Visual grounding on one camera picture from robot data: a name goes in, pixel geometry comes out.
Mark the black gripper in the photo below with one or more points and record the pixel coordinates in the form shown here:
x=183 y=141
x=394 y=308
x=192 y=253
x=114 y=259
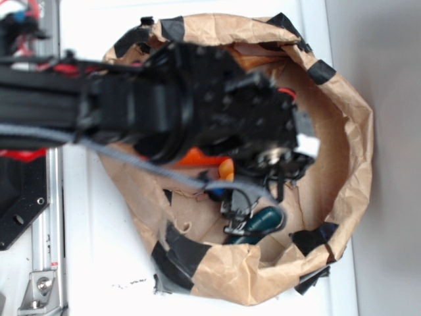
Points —
x=245 y=116

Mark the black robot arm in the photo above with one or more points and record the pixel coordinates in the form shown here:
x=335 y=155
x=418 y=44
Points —
x=184 y=96

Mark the brown spiral seashell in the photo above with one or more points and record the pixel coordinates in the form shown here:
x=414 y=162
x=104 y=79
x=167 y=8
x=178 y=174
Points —
x=249 y=62

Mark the orange plastic toy carrot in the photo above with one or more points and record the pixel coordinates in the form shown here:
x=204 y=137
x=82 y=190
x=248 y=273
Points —
x=196 y=158

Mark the dark green toy cucumber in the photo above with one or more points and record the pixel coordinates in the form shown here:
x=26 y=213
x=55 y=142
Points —
x=253 y=230

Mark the brown paper bag bin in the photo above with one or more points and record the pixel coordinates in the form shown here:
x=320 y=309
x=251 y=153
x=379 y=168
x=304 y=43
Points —
x=183 y=233

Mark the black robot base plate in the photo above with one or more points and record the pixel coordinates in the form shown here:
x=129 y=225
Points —
x=24 y=193

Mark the aluminium extrusion rail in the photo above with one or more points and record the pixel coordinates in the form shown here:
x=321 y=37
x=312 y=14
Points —
x=48 y=241

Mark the silver corner bracket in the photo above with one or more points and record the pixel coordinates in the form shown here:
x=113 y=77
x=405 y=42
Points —
x=42 y=294

